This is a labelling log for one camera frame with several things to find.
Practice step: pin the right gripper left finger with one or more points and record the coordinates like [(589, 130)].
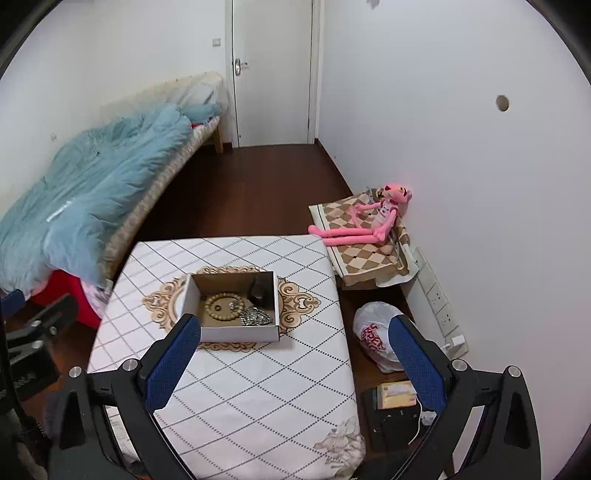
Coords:
[(167, 359)]

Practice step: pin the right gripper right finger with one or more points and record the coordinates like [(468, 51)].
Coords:
[(401, 330)]

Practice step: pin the white cardboard box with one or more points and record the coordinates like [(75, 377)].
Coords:
[(218, 298)]

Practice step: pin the black wrist watch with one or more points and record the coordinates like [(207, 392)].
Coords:
[(260, 293)]

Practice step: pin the yellow tissue box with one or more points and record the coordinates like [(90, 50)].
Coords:
[(399, 394)]

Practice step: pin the white plastic bag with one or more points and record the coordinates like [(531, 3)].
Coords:
[(371, 325)]

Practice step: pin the red bed sheet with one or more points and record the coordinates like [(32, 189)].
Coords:
[(92, 301)]

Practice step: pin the brown checkered cushion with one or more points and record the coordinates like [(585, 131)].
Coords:
[(365, 265)]

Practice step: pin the patterned white tablecloth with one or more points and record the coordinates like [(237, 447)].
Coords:
[(281, 410)]

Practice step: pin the light blue duvet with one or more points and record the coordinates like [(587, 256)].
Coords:
[(69, 218)]

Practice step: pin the pink panther plush toy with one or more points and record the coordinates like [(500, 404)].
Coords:
[(372, 223)]

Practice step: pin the bed with patterned mattress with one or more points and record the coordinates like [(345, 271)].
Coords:
[(157, 184)]

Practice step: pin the white pillow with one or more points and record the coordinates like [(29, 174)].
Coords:
[(198, 89)]

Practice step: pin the white door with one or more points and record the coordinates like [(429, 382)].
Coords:
[(272, 49)]

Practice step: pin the white wall power strip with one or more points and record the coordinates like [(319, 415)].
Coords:
[(429, 305)]

